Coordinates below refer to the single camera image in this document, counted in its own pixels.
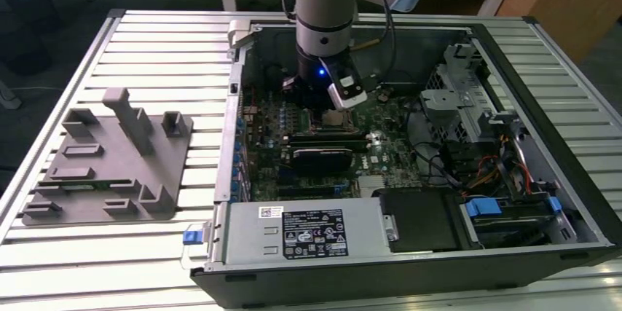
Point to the silver CPU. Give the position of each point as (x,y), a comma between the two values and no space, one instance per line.
(334,118)

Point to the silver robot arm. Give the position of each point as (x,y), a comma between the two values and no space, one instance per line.
(323,16)

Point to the CPU socket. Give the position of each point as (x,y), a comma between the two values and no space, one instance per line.
(335,130)

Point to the black RAM slot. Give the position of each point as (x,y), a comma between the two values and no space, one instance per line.
(330,146)
(330,140)
(330,136)
(330,143)

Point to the grey case latch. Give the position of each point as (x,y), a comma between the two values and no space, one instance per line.
(238,32)

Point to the black graphics card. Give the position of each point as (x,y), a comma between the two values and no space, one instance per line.
(321,163)

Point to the green motherboard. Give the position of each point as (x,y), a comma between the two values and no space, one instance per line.
(389,150)

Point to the grey metal drive cage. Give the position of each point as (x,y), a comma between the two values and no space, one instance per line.
(445,99)

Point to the black expansion slot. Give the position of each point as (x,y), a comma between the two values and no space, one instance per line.
(306,191)

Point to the silver chipset heatsink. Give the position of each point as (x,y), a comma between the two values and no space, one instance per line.
(370,184)

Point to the white barcode sticker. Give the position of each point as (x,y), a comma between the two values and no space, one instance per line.
(270,212)

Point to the grey parts rack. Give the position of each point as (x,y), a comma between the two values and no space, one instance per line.
(160,165)

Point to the black rating label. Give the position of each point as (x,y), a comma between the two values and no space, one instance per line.
(315,234)

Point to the black plastic shroud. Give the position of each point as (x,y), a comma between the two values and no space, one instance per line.
(422,220)

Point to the grey power supply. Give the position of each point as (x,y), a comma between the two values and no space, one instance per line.
(243,238)

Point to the blue release latch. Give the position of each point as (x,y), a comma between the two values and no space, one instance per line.
(192,237)

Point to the blue disk carrier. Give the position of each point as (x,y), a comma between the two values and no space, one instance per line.
(483,208)

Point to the green RAM stick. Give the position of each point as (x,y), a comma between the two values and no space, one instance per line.
(102,184)

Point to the black PC case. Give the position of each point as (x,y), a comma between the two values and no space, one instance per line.
(341,289)

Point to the black hard disk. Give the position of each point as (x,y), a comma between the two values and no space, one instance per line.
(510,232)

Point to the wooden cabinet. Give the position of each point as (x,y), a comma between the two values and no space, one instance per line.
(573,5)

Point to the grey metal foot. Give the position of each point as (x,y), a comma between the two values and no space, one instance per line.
(8,96)

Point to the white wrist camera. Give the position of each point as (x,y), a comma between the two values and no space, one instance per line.
(347,96)

